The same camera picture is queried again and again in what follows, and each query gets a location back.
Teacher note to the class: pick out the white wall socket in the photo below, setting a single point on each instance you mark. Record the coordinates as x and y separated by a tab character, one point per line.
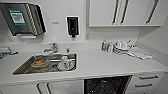
87	36

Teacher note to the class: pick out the white cup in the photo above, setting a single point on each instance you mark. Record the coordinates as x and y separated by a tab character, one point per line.
65	60

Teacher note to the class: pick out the white wall cabinet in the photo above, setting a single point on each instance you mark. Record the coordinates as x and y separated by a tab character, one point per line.
100	13

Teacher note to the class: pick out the black soap dispenser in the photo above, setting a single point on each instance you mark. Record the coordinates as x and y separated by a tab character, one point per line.
73	26

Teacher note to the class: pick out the steel paper towel dispenser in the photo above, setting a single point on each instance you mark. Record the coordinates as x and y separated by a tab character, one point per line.
20	19

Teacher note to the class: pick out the white plate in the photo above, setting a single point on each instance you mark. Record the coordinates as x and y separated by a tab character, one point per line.
66	68

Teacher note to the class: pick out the stainless steel sink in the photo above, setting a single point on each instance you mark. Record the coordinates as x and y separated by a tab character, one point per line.
23	69

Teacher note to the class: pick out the small dish soap bottle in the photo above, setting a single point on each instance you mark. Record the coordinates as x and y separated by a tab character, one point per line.
104	46

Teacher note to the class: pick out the white drawer unit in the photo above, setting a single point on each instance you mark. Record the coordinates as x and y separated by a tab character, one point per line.
148	83

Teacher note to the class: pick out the white two-door base cabinet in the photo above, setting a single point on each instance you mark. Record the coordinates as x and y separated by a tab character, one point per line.
66	88

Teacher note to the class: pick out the white dish cloth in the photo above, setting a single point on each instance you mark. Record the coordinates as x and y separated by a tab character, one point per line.
141	54

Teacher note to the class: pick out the chrome faucet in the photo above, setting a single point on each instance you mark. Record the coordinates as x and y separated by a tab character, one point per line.
52	48

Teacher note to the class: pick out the stack of white dishes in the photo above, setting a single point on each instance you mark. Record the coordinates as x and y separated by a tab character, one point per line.
121	47

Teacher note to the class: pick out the stainless steel dishwasher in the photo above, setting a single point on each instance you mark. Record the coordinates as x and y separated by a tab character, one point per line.
106	86

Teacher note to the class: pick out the small wall label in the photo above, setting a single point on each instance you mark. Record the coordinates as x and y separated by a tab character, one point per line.
55	23

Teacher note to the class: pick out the orange bowl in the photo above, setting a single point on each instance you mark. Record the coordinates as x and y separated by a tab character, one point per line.
40	62

